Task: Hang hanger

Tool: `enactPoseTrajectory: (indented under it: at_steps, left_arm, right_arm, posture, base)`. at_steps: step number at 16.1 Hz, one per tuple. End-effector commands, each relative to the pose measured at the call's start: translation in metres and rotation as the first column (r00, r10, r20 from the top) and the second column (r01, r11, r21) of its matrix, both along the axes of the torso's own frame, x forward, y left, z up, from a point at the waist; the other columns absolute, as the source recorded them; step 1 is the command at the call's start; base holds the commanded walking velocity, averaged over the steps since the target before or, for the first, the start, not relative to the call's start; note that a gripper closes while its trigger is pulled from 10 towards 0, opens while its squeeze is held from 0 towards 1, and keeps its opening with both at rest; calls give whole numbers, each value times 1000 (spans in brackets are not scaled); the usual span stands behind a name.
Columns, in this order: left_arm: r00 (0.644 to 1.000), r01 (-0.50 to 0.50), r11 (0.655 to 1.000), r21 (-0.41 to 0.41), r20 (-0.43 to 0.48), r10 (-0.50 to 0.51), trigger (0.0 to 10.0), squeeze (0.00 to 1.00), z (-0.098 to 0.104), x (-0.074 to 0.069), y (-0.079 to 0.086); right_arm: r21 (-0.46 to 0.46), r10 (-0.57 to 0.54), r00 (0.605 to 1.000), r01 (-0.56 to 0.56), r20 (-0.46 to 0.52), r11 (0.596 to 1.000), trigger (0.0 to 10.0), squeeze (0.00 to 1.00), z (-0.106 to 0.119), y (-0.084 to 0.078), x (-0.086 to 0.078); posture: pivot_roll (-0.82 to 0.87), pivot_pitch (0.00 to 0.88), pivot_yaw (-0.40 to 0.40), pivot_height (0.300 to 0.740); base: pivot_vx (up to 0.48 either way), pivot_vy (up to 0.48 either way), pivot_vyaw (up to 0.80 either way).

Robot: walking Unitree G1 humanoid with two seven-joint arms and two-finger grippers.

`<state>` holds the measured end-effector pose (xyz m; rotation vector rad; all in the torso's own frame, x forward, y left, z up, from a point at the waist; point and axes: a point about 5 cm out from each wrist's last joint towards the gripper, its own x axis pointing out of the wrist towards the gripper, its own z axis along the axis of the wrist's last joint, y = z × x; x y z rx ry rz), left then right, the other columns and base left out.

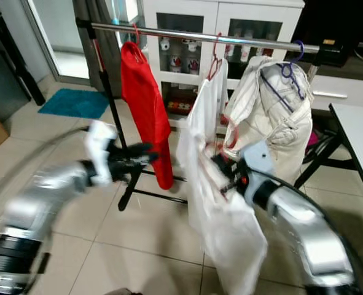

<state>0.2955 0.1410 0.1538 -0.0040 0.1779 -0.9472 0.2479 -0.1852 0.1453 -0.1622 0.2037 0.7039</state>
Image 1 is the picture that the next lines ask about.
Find thin white garment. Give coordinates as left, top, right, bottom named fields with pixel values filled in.
left=184, top=58, right=228, bottom=154

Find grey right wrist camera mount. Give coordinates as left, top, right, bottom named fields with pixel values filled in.
left=243, top=141, right=274, bottom=207

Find dark grey curtain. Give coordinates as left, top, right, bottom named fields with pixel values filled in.
left=74, top=0, right=142, bottom=96

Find red garment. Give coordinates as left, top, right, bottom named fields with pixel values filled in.
left=120, top=42, right=174, bottom=191

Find cream garment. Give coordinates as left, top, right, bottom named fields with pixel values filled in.
left=223, top=55, right=314, bottom=185

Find black screen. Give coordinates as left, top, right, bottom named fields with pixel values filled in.
left=292, top=0, right=363, bottom=49

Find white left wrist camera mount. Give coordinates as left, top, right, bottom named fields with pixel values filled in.
left=86, top=120, right=119, bottom=188

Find white glass door cabinet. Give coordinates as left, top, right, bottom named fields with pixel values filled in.
left=141, top=0, right=305, bottom=124

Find glass balcony door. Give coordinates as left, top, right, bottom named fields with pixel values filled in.
left=21, top=0, right=84, bottom=84

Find purple hanger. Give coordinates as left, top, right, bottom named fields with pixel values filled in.
left=260, top=39, right=308, bottom=114

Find black and silver clothes rack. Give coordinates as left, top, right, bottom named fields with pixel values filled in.
left=77, top=18, right=354, bottom=213

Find teal floor mat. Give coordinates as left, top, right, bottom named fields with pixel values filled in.
left=38, top=88, right=111, bottom=119

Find red box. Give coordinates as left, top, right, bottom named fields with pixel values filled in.
left=169, top=92, right=191, bottom=114

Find white low cabinet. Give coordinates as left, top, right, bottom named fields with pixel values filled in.
left=309, top=73, right=363, bottom=112

